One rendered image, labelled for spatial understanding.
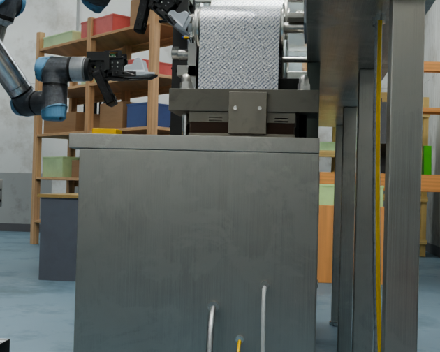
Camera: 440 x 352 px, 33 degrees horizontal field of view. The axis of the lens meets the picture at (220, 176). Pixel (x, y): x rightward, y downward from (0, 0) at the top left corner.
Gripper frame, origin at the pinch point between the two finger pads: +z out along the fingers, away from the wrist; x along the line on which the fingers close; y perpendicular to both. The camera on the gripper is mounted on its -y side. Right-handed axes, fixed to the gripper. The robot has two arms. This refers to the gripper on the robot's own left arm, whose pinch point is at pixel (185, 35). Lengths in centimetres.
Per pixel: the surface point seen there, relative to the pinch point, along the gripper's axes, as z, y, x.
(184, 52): 3.1, -4.2, 1.5
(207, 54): 10.4, -0.3, -6.6
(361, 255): 84, -15, 7
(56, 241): -61, -172, 341
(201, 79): 14.3, -7.1, -6.6
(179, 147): 27.0, -24.3, -32.3
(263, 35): 19.4, 14.7, -6.5
